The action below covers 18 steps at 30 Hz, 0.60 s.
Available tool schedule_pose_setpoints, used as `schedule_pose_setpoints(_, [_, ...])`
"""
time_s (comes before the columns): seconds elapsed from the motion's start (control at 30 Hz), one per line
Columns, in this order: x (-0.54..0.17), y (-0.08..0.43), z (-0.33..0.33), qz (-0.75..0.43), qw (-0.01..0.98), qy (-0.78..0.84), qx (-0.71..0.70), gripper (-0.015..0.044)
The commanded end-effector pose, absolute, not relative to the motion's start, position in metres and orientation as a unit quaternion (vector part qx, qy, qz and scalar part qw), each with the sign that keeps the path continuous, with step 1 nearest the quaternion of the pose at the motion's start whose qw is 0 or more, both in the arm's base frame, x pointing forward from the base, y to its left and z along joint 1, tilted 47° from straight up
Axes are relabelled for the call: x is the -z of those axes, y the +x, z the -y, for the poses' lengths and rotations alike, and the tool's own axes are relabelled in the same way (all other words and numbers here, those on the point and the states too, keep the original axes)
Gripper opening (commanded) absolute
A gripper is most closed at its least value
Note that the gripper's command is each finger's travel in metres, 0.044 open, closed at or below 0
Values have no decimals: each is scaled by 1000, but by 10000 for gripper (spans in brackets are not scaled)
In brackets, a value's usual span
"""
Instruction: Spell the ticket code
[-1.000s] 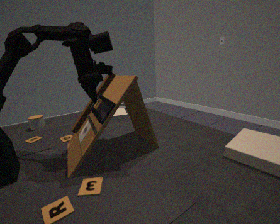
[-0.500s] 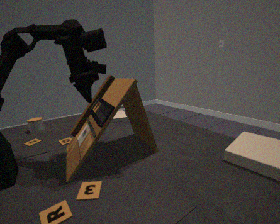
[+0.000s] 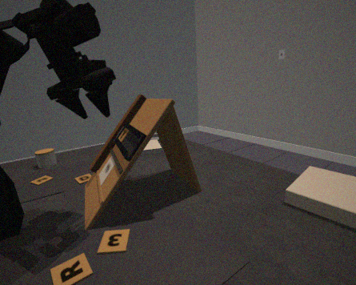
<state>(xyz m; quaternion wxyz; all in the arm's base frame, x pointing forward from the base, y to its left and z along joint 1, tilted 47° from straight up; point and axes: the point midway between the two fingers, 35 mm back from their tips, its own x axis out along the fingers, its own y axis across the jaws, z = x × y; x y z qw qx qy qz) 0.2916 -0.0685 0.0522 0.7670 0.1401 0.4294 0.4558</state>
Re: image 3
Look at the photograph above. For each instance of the white paper label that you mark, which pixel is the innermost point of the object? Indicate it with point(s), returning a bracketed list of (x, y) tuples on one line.
[(106, 170)]

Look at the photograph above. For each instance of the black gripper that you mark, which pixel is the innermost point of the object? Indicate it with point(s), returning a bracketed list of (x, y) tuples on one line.
[(72, 75)]

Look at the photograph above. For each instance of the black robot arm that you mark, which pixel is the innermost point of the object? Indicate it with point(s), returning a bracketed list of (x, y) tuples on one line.
[(57, 26)]

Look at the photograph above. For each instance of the grey cylinder with tan lid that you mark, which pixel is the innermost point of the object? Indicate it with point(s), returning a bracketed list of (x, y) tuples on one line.
[(45, 158)]

